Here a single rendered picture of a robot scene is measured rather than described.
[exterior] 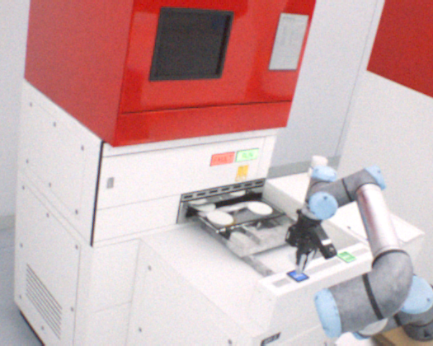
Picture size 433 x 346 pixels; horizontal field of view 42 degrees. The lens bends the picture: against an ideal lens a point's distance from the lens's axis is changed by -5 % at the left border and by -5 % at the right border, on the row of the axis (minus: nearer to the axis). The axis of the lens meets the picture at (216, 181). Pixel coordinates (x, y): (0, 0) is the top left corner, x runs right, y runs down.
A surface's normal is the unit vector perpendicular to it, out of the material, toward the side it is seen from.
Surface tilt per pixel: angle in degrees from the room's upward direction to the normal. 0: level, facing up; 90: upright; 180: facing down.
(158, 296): 90
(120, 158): 90
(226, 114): 90
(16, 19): 90
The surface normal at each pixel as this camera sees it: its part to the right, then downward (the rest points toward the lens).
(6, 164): 0.63, 0.43
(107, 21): -0.75, 0.14
